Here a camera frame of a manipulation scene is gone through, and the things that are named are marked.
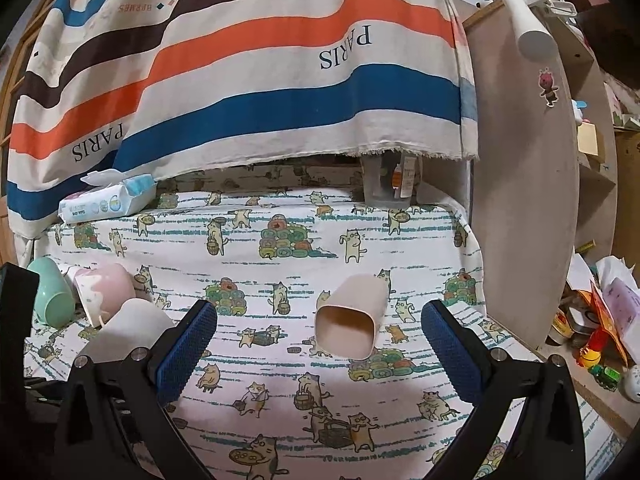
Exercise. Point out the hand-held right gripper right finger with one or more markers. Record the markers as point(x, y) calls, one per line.
point(452, 347)

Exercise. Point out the cat print sheet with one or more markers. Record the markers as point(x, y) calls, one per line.
point(300, 270)

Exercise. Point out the wooden shelf unit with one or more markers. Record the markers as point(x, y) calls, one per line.
point(545, 200)

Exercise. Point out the clear plastic container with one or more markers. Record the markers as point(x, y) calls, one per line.
point(387, 182)

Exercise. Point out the wet wipes pack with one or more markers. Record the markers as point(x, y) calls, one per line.
point(107, 201)

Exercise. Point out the red and yellow bottle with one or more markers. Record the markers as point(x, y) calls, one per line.
point(590, 350)

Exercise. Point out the green cup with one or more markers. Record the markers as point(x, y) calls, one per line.
point(50, 292)

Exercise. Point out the white desk lamp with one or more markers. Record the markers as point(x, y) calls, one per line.
point(530, 20)

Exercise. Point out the pile of papers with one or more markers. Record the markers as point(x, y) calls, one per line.
point(607, 300)

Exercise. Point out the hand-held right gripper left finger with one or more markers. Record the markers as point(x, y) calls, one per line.
point(186, 345)

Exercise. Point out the beige square cup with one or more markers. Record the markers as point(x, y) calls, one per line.
point(351, 317)

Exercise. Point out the pink and white cup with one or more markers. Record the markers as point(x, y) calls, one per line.
point(107, 290)

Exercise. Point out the striped cloth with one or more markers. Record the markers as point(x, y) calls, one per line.
point(240, 70)

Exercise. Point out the cartoon sticker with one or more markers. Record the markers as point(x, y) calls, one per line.
point(548, 86)

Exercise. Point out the yellow sticky notes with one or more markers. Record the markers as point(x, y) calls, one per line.
point(588, 137)

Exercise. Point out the green toy car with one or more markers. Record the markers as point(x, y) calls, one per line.
point(606, 377)

